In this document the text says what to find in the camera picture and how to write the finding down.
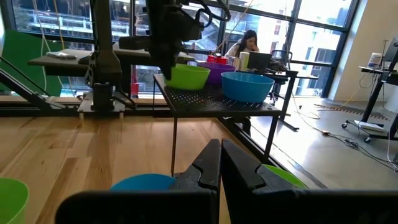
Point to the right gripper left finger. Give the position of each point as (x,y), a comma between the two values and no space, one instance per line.
(140,208)

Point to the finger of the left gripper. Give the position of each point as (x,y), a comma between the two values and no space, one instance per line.
(161,62)
(171,63)

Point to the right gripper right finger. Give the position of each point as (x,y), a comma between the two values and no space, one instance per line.
(311,208)

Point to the green plastic mini bowl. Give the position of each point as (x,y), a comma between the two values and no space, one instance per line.
(289,178)
(12,202)
(189,79)

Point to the blue plastic mini bowl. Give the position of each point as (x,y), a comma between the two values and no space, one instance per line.
(247,88)
(143,183)

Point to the purple plastic mini bowl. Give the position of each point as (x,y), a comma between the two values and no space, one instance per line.
(219,74)

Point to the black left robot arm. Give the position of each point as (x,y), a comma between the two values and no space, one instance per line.
(104,62)

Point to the small red canister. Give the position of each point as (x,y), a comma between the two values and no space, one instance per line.
(134,88)

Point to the black perforated metal shelf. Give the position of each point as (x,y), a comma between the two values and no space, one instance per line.
(202,102)

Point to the red box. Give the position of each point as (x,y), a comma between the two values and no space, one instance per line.
(221,59)

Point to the person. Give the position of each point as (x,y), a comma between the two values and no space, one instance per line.
(245,46)

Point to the dark open laptop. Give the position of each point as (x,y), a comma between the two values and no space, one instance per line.
(259,62)

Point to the grey desk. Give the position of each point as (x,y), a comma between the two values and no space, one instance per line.
(62,63)

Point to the white power strip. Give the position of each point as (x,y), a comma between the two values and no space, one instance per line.
(370,126)

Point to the flat white book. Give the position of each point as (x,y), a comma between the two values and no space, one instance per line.
(60,55)

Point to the black office chair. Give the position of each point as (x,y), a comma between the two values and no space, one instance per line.
(281,54)

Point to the black wheeled stand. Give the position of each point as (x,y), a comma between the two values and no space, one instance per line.
(376,96)

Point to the green screen panel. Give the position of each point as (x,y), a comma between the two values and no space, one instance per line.
(21,43)

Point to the white wipes tub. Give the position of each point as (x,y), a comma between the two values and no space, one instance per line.
(375,60)

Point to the black aluminium rig frame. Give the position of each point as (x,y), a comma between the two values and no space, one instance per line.
(31,110)

